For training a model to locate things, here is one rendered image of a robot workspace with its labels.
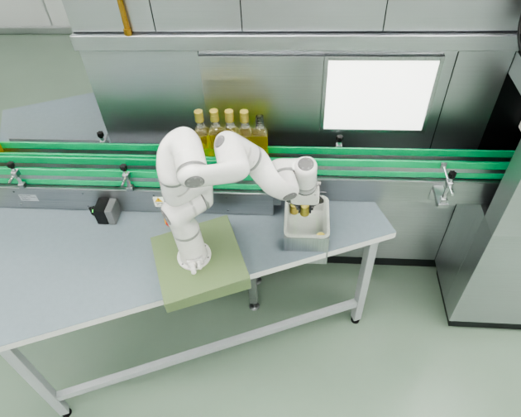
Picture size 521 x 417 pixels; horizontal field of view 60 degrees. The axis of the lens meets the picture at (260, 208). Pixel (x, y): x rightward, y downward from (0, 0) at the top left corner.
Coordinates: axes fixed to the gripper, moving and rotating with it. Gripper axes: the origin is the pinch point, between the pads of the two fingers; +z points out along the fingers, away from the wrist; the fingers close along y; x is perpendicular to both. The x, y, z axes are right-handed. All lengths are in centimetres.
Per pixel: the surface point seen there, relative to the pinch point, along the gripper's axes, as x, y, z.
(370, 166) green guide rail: -22.1, -25.5, 5.3
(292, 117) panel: -40.6, 5.9, -2.1
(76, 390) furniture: 62, 97, 57
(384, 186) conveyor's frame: -18.0, -32.4, 13.6
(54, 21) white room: -304, 266, 160
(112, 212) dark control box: -1, 78, 10
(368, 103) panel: -42.7, -24.1, -8.1
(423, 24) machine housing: -53, -39, -37
